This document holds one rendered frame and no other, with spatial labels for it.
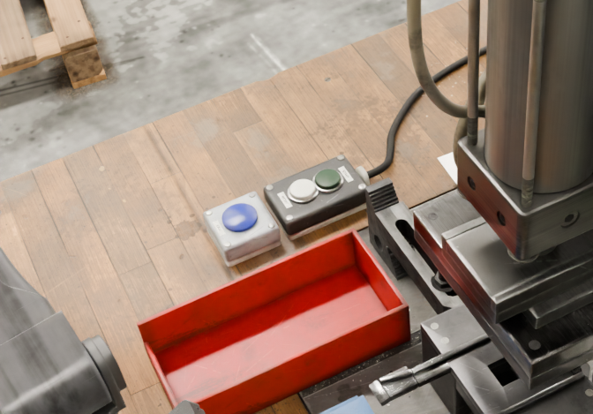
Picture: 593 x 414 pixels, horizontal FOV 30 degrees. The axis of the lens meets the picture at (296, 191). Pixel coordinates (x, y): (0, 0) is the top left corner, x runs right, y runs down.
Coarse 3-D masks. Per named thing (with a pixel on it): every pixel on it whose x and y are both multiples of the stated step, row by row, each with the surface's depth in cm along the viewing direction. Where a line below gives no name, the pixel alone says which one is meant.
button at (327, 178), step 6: (318, 174) 127; (324, 174) 127; (330, 174) 127; (336, 174) 127; (318, 180) 126; (324, 180) 126; (330, 180) 126; (336, 180) 126; (318, 186) 126; (324, 186) 126; (330, 186) 126
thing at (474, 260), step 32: (416, 224) 95; (448, 224) 93; (480, 224) 87; (448, 256) 87; (480, 256) 85; (544, 256) 84; (576, 256) 84; (480, 288) 84; (512, 288) 83; (544, 288) 83; (576, 288) 85; (480, 320) 89; (512, 320) 86; (544, 320) 85; (576, 320) 85; (512, 352) 86; (544, 352) 83; (576, 352) 85
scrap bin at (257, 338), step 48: (336, 240) 117; (240, 288) 115; (288, 288) 119; (336, 288) 120; (384, 288) 114; (144, 336) 114; (192, 336) 117; (240, 336) 117; (288, 336) 116; (336, 336) 109; (384, 336) 112; (192, 384) 113; (240, 384) 106; (288, 384) 110
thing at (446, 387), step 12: (432, 348) 105; (492, 372) 103; (504, 372) 105; (432, 384) 110; (444, 384) 106; (456, 384) 102; (504, 384) 107; (444, 396) 108; (456, 396) 104; (456, 408) 106; (468, 408) 107
